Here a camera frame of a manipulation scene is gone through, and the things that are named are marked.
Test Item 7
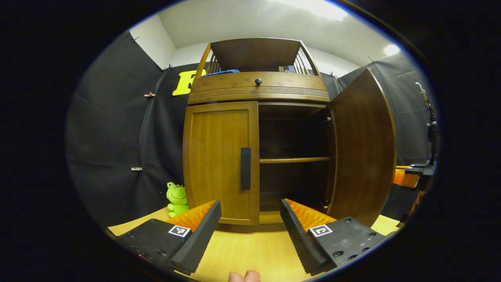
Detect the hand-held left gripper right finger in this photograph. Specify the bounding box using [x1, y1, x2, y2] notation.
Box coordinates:
[280, 198, 389, 276]

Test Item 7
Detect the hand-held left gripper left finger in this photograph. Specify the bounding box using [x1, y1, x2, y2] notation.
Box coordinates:
[115, 200, 222, 276]

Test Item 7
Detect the wooden shoe cabinet door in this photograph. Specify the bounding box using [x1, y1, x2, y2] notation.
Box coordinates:
[183, 101, 260, 226]
[327, 68, 396, 228]

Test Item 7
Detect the wooden double-door shoe cabinet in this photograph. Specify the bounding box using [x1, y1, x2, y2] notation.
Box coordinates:
[183, 37, 333, 231]

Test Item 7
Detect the wooden inner cabinet shelf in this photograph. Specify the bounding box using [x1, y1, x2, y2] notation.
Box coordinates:
[260, 157, 332, 164]

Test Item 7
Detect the wooden cabinet drawer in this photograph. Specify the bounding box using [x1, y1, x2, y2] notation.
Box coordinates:
[187, 71, 330, 105]

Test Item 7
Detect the green frog plush toy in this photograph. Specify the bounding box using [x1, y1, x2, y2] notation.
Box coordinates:
[166, 182, 189, 218]

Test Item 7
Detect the black backdrop cloth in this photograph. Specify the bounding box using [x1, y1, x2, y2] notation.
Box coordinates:
[65, 31, 441, 228]

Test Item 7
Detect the blue cloth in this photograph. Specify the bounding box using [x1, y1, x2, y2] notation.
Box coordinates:
[204, 69, 241, 77]

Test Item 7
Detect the black door handle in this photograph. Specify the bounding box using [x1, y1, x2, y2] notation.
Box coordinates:
[240, 147, 251, 190]

